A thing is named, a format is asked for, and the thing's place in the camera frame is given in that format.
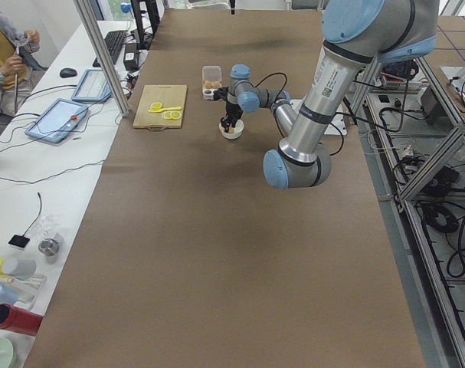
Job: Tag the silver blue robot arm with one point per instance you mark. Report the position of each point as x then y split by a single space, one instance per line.
354 34

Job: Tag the black keyboard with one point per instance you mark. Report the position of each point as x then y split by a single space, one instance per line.
114 41

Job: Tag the black power adapter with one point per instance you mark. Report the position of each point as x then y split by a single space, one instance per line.
131 57

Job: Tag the grey cup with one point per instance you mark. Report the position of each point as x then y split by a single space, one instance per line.
22 269

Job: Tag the blue teach pendant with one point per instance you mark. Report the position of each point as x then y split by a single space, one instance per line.
58 121
92 88

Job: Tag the aluminium frame post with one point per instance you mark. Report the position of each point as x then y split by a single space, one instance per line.
92 28

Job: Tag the white ceramic bowl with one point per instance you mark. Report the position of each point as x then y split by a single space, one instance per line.
234 135

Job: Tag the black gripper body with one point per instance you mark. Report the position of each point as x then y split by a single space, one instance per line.
231 106

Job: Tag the light blue cup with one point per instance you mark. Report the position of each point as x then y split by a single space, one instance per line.
8 295

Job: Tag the metal cylinder cup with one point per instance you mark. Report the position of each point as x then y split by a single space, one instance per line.
51 248

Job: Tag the yellow plastic knife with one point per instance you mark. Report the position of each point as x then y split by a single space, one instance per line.
163 109

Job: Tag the wooden cutting board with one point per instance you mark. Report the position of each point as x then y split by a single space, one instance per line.
169 96

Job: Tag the lemon slice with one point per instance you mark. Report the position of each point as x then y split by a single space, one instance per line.
156 106
175 115
166 115

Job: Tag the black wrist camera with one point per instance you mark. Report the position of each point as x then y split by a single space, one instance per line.
220 94

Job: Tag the person in yellow shirt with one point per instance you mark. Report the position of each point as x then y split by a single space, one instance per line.
19 70

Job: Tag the clear plastic egg box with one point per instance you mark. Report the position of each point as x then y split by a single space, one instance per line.
210 73

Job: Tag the small black pad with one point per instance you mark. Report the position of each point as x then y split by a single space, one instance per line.
19 241

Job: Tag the black computer mouse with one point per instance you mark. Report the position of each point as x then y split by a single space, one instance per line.
67 72

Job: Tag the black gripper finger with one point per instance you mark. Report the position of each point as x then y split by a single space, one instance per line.
224 124
237 126

